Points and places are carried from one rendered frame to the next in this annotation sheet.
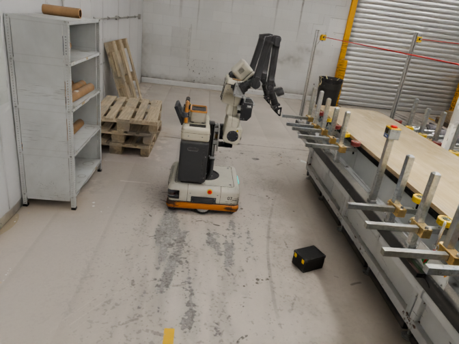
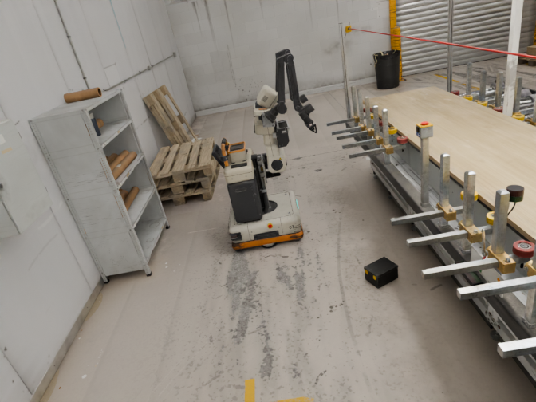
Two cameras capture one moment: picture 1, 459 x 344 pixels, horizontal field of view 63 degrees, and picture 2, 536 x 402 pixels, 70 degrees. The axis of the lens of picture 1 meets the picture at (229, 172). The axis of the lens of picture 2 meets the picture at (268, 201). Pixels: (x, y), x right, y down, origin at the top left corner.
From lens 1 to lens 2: 0.43 m
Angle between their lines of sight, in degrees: 9
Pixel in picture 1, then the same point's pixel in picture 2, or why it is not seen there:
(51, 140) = (108, 220)
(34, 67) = (71, 159)
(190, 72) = (240, 92)
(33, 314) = (126, 392)
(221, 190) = (281, 221)
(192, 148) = (240, 189)
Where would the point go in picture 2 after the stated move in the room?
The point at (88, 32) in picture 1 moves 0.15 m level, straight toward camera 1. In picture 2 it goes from (115, 104) to (114, 106)
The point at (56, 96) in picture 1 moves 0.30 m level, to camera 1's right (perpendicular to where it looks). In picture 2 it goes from (99, 179) to (133, 175)
